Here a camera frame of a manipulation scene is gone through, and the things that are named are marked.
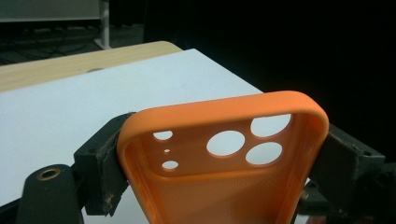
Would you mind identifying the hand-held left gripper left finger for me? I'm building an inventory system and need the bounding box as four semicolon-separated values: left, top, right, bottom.
73;112;136;217

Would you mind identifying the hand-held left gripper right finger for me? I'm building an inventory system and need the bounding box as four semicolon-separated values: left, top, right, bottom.
307;123;388;219

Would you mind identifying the orange phone case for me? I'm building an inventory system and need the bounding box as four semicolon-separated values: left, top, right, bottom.
116;90;331;224

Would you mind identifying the white board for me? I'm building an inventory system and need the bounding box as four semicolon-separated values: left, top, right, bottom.
0;48;312;224

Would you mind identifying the wooden table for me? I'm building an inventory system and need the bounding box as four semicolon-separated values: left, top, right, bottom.
0;40;183;93

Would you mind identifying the bundle of black floor cables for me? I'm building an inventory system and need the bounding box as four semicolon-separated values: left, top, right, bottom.
0;25;102;64

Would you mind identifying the white metal desk frame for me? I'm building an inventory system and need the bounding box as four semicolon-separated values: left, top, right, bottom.
0;0;112;50

